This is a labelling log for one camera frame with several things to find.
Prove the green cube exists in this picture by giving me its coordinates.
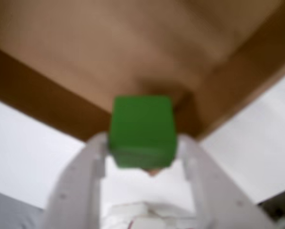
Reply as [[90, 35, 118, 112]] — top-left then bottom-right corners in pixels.
[[107, 95, 178, 169]]

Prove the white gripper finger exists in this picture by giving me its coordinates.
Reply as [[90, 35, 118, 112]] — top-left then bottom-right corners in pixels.
[[41, 132, 110, 229], [177, 133, 278, 229]]

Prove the brown cardboard box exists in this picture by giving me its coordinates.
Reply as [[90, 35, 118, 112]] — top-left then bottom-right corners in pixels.
[[0, 0, 285, 145]]

